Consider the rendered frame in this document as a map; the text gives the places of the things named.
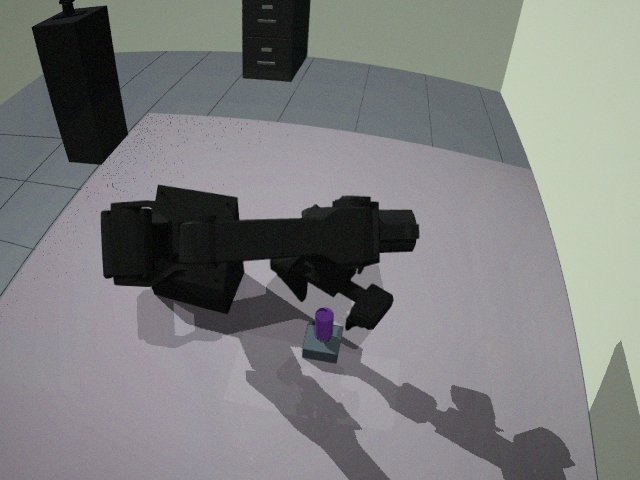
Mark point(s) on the purple marker cap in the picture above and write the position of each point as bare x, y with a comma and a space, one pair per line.
324, 321

